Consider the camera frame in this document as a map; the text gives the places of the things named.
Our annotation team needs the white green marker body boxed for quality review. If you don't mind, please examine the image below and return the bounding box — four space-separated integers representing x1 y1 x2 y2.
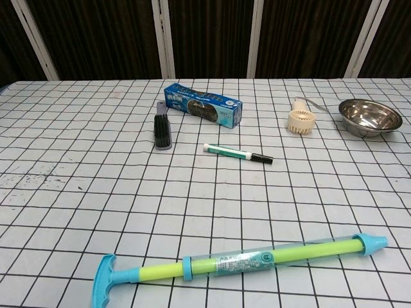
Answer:
203 143 253 162

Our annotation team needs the black marker cap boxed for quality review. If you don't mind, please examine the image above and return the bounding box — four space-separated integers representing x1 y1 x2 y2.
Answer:
250 153 274 166

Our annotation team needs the blue printed cardboard box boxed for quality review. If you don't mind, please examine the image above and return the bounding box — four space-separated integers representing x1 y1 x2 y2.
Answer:
163 83 243 129

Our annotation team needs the cream handheld fan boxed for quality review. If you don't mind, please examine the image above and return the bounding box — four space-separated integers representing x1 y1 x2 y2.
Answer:
286 98 317 136

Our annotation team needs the blue green water pump toy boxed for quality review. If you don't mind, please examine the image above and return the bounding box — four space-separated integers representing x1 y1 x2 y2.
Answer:
92 233 389 308

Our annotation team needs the white black checked tablecloth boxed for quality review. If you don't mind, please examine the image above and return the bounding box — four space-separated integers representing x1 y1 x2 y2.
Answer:
0 78 411 308

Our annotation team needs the stainless steel bowl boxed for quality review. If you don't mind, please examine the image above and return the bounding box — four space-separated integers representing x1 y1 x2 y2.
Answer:
338 98 403 139

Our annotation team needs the white frame post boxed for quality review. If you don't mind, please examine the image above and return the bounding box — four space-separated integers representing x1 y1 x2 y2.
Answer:
151 0 177 79
246 0 265 79
345 0 391 79
8 0 61 81

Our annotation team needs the grey fan strap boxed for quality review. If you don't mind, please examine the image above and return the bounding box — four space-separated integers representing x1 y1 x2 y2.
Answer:
295 97 335 114

